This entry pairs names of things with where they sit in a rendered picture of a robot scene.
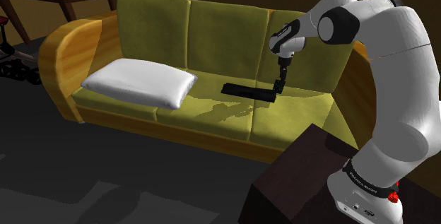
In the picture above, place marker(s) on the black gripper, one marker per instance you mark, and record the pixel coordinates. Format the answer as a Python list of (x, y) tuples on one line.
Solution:
[(283, 69)]

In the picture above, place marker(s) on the black remote control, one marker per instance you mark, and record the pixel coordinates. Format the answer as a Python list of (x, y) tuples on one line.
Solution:
[(246, 92)]

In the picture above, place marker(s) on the white pillow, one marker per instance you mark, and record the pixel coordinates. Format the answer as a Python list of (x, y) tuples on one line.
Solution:
[(137, 82)]

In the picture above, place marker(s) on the yellow-green sofa with wooden frame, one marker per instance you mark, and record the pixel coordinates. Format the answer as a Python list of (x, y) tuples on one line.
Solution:
[(224, 40)]

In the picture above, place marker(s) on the dark robot stand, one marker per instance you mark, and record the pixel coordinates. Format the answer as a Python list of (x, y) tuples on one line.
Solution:
[(296, 178)]

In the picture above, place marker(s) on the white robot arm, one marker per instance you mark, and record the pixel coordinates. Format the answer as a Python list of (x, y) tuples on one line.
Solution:
[(399, 89)]

